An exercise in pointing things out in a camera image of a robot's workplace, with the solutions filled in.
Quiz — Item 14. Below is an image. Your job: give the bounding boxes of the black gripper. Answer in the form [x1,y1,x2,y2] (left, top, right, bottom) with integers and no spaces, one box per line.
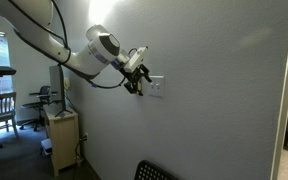
[123,63,153,97]

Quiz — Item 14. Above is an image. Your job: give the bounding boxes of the grey computer monitor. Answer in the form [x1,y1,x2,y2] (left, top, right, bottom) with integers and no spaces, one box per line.
[48,64,74,118]

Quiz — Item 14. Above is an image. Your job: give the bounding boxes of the black perforated chair back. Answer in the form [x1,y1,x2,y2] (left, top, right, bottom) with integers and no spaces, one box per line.
[133,159,180,180]

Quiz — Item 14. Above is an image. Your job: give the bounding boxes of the light wooden cabinet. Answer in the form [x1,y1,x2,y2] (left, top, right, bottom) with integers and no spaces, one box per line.
[43,105,82,177]

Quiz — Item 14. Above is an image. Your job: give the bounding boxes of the black office chair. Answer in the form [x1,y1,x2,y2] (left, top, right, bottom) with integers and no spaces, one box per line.
[19,85,52,132]

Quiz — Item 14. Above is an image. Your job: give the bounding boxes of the white box on floor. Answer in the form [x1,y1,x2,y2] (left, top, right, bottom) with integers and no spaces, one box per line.
[40,137,53,156]

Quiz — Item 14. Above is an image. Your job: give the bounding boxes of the white wooden slat chair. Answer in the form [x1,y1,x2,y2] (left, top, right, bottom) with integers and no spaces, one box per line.
[0,91,19,138]

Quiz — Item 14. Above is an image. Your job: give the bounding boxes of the white double switch plate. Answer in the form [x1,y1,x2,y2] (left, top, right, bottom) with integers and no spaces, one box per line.
[141,75,165,99]

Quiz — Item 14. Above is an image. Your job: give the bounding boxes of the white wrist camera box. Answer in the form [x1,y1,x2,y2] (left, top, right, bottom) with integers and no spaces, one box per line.
[123,45,150,74]

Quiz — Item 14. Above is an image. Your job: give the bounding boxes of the round beige wall fixture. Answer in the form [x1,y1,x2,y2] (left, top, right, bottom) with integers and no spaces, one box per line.
[63,77,72,92]

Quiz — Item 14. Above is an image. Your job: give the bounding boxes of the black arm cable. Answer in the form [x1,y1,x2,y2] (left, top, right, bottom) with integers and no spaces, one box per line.
[7,0,139,90]

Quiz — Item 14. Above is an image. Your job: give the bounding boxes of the black power cable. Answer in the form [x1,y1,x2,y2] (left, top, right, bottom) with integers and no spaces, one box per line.
[72,135,87,168]

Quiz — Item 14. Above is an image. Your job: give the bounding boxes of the white door frame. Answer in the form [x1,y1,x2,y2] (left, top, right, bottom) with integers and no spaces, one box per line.
[270,0,288,180]

